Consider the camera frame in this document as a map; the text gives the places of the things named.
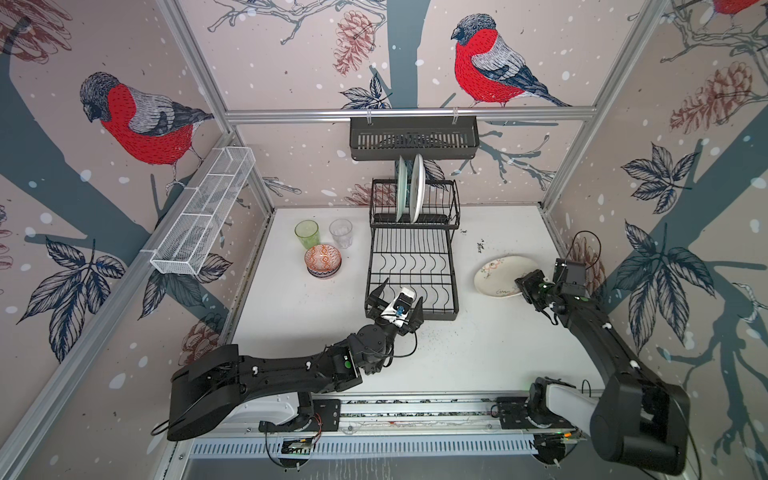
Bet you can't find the white plate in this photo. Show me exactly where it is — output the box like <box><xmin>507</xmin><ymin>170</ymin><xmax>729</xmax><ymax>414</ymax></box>
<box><xmin>474</xmin><ymin>255</ymin><xmax>539</xmax><ymax>298</ymax></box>
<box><xmin>409</xmin><ymin>154</ymin><xmax>426</xmax><ymax>224</ymax></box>

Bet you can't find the clear drinking glass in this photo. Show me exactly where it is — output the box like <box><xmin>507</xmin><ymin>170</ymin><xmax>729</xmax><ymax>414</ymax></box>
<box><xmin>329</xmin><ymin>218</ymin><xmax>353</xmax><ymax>249</ymax></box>

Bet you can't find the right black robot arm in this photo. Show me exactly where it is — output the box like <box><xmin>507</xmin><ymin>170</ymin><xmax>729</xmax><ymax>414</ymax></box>
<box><xmin>515</xmin><ymin>259</ymin><xmax>691</xmax><ymax>476</ymax></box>

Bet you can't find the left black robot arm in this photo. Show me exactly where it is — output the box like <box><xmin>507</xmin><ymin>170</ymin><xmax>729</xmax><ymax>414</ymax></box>
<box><xmin>166</xmin><ymin>283</ymin><xmax>424</xmax><ymax>442</ymax></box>

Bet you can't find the black two-tier dish rack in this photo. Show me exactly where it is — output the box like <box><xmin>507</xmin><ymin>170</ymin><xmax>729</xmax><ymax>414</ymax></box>
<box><xmin>366</xmin><ymin>179</ymin><xmax>460</xmax><ymax>321</ymax></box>

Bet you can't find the pale green plate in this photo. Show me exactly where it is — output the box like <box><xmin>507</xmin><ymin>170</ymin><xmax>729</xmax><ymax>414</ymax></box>
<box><xmin>395</xmin><ymin>157</ymin><xmax>408</xmax><ymax>222</ymax></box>

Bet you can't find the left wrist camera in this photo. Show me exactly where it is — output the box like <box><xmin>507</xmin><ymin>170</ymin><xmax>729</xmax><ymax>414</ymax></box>
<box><xmin>381</xmin><ymin>287</ymin><xmax>416</xmax><ymax>327</ymax></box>

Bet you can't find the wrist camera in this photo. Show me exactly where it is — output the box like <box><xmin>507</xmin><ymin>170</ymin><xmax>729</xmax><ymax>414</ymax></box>
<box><xmin>553</xmin><ymin>258</ymin><xmax>587</xmax><ymax>287</ymax></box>
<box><xmin>381</xmin><ymin>287</ymin><xmax>416</xmax><ymax>327</ymax></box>

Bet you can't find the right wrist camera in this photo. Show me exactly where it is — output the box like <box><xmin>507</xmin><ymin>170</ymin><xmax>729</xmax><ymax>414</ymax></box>
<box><xmin>553</xmin><ymin>258</ymin><xmax>587</xmax><ymax>287</ymax></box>

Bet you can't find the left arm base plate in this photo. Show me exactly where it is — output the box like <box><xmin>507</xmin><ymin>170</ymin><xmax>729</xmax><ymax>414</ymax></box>
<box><xmin>258</xmin><ymin>399</ymin><xmax>341</xmax><ymax>433</ymax></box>

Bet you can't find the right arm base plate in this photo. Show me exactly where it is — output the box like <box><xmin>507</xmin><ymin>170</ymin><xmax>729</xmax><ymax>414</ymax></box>
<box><xmin>491</xmin><ymin>397</ymin><xmax>576</xmax><ymax>431</ymax></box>

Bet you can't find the aluminium mounting rail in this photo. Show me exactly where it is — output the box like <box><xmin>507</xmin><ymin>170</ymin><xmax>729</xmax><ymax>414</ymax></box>
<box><xmin>167</xmin><ymin>385</ymin><xmax>598</xmax><ymax>441</ymax></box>

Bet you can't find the black hanging wall basket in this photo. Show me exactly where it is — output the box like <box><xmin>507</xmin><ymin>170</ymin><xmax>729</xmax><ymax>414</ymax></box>
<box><xmin>349</xmin><ymin>116</ymin><xmax>480</xmax><ymax>161</ymax></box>

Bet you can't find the white wire wall basket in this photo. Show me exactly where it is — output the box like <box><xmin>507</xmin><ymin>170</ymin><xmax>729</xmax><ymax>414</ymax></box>
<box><xmin>150</xmin><ymin>146</ymin><xmax>255</xmax><ymax>275</ymax></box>

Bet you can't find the horizontal aluminium frame bar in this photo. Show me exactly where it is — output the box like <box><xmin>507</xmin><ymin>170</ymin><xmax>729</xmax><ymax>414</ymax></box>
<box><xmin>224</xmin><ymin>106</ymin><xmax>597</xmax><ymax>125</ymax></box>

